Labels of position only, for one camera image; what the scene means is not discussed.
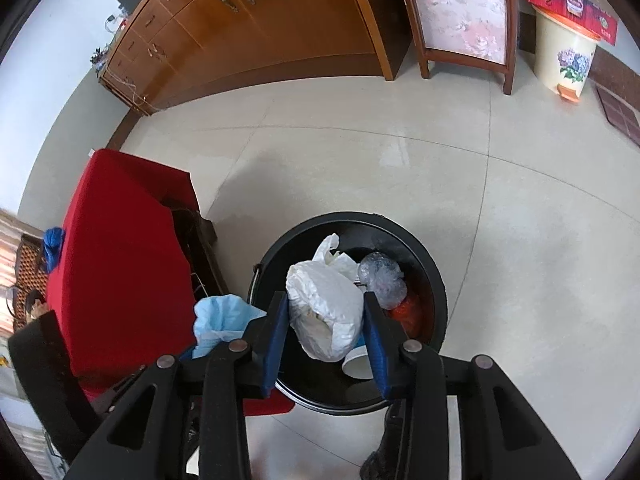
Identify white paper bucket cup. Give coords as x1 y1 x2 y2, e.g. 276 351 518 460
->
342 346 373 380

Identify red plastic bag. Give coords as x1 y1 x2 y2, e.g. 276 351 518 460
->
388 292 434 342

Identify light blue face mask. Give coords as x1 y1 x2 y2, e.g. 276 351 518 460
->
192 295 266 359

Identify white plastic bag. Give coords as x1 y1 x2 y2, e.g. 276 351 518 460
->
285 233 363 363

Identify clear plastic bag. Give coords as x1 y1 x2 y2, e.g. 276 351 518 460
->
358 252 408 310

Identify blue knitted cloth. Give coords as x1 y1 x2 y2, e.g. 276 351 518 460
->
43 226 65 274

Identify dark brown shoe right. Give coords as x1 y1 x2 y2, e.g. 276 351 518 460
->
359 400 407 480

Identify red tablecloth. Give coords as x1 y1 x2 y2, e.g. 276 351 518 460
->
45 148 296 417

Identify wooden lattice bench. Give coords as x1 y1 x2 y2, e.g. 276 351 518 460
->
8 234 48 332

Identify long wooden sideboard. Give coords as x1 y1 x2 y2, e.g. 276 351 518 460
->
99 0 411 115

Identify cream floral pedal bin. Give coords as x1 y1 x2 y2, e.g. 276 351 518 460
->
534 6 601 103

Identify pink floral bag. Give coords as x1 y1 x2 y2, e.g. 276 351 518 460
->
414 0 506 65

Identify red printed carton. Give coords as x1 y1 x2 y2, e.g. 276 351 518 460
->
528 0 618 46

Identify carved wooden side stand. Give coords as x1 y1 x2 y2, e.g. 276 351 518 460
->
404 0 518 96

